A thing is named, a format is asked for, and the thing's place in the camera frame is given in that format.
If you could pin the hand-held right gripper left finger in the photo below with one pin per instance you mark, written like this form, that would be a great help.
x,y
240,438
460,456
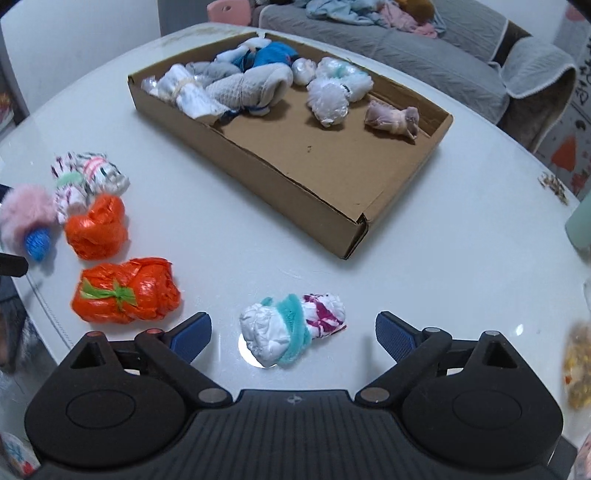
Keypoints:
x,y
191,334

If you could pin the grey quilted sofa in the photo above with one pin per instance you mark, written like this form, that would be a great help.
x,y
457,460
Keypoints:
x,y
415,50

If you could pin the white and teal bag bundle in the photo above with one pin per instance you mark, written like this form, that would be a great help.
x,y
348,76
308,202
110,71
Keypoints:
x,y
346,76

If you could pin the blue sock roll pink band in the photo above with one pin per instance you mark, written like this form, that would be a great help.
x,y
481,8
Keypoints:
x,y
277,55

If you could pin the round white bag bundle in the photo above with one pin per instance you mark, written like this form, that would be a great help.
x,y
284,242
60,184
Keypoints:
x,y
328,101

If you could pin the orange bag bundle green tie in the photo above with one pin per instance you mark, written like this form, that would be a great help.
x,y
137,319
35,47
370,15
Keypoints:
x,y
138,290

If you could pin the white bag bundle teal band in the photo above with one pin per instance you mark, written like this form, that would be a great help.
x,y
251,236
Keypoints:
x,y
272,330

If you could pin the small orange bag bundle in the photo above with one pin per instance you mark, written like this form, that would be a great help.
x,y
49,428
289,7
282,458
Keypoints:
x,y
97,228

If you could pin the white cloth roll beige band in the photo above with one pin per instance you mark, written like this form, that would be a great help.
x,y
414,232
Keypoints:
x,y
189,94

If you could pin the patterned white sock roll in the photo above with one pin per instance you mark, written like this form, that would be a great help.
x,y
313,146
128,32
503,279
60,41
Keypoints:
x,y
87,177

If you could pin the grey sock roll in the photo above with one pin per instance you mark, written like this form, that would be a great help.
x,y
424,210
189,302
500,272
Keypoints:
x,y
214,71

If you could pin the clear bag of yellow snacks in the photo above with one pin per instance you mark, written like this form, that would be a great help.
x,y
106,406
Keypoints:
x,y
579,364

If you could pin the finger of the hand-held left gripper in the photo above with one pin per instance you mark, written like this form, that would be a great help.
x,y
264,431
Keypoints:
x,y
14,265
2,191

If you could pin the pale purple bag bundle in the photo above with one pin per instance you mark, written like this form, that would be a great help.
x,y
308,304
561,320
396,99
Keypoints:
x,y
392,120

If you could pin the brown plush toy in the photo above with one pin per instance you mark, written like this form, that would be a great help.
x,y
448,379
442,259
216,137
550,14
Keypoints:
x,y
418,7

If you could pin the small white bag bundle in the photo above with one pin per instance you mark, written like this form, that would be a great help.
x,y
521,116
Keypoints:
x,y
303,70

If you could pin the blue and white sock roll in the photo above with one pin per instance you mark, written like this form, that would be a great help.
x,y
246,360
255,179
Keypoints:
x,y
240,50

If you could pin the light blue garment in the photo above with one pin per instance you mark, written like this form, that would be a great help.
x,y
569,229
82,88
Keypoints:
x,y
341,9

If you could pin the pink plastic stool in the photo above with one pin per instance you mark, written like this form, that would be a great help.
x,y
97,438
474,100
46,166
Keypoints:
x,y
228,10

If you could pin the shallow cardboard box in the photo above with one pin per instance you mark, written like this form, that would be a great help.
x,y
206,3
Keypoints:
x,y
323,157

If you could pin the pale green cup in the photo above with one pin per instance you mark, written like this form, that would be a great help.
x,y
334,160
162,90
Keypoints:
x,y
581,221

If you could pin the pink garment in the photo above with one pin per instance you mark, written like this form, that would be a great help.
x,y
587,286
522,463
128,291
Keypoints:
x,y
401,18

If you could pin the pink fluffy sock roll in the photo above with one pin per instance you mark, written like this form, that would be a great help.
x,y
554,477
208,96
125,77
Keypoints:
x,y
23,212

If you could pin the large white knit sock roll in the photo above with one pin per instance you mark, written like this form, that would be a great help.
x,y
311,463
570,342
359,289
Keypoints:
x,y
249,87

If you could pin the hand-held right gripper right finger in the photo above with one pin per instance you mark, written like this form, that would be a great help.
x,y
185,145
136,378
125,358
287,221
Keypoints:
x,y
395,334

